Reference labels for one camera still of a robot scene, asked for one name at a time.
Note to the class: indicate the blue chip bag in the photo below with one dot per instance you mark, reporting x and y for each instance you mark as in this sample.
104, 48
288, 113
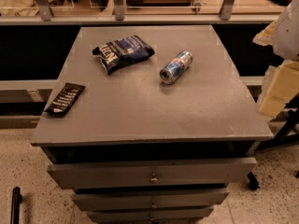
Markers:
122, 52

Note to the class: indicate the bottom grey drawer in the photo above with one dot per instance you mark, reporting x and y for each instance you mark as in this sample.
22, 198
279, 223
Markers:
151, 215

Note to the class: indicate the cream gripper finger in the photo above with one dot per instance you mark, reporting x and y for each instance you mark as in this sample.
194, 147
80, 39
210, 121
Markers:
280, 85

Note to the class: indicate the grey drawer cabinet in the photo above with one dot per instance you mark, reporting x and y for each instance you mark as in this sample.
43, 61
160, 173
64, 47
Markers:
132, 115

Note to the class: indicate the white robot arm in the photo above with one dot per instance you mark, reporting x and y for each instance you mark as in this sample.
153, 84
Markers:
283, 34

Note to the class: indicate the grey drawer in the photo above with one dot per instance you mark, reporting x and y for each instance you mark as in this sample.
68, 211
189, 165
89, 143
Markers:
156, 199
151, 215
123, 174

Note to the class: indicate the middle grey drawer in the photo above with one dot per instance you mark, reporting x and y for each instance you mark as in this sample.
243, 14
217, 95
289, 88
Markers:
156, 199

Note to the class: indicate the blue silver redbull can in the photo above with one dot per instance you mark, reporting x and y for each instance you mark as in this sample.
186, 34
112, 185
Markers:
176, 67

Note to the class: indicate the black pole on floor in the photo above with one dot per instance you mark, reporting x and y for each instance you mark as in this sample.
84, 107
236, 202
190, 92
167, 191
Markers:
15, 205

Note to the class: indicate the black stand leg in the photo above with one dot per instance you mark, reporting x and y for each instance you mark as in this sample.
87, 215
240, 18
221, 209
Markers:
283, 136

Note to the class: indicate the metal railing frame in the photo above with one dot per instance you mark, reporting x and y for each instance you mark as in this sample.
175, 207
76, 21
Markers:
86, 12

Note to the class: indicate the black snack bar wrapper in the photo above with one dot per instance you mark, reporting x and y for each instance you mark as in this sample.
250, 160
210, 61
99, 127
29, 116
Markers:
65, 99

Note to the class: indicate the top grey drawer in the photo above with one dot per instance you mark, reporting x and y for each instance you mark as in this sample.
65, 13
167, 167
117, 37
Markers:
123, 174

